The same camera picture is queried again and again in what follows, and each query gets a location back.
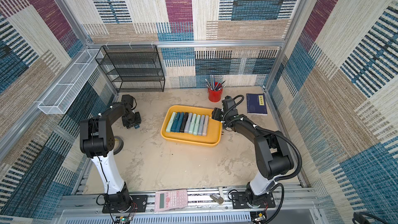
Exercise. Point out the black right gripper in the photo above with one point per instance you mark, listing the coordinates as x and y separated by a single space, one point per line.
216 113

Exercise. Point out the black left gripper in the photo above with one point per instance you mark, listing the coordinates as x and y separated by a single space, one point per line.
127 124

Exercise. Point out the yellow plastic storage tray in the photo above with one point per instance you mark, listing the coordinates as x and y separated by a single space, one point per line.
214 129

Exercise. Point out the grey pruning pliers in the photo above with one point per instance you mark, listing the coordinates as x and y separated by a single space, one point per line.
187 126

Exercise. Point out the black pruning pliers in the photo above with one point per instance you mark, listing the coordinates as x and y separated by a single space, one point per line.
184 121

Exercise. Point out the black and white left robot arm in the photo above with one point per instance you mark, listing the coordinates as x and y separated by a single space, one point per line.
97 142

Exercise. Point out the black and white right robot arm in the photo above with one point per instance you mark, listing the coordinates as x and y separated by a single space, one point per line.
277 157

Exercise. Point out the red pen cup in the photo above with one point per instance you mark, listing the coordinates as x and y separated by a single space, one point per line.
215 95

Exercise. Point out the tape roll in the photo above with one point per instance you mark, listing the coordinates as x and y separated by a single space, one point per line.
118 145

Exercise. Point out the dark blue book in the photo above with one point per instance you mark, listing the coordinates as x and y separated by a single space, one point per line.
256 104

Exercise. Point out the pink calculator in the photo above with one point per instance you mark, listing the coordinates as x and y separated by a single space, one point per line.
171 199

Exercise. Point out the black wire mesh shelf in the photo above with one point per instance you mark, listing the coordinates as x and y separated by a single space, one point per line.
132 68

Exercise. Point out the white wire mesh basket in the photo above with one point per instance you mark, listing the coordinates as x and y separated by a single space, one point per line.
61 96

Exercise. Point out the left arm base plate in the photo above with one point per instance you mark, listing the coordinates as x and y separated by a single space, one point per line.
135 204

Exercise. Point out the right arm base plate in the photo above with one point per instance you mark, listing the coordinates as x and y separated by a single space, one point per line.
242 200

